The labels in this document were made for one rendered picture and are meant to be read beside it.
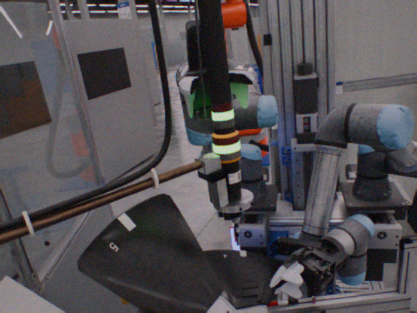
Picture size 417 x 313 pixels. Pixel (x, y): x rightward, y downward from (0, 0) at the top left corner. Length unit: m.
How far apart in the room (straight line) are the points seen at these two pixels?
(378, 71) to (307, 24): 1.20
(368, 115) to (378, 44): 1.61
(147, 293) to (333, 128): 0.68
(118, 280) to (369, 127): 0.72
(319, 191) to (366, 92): 1.61
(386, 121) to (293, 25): 0.66
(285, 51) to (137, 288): 1.13
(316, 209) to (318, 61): 0.67
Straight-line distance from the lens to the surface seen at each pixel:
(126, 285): 0.61
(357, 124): 1.00
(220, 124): 0.52
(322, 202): 1.05
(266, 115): 0.78
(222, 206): 0.55
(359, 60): 2.53
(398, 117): 0.98
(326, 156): 1.04
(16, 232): 0.45
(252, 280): 0.83
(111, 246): 0.61
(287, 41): 1.48
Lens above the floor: 1.73
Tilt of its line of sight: 21 degrees down
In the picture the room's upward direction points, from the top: 8 degrees counter-clockwise
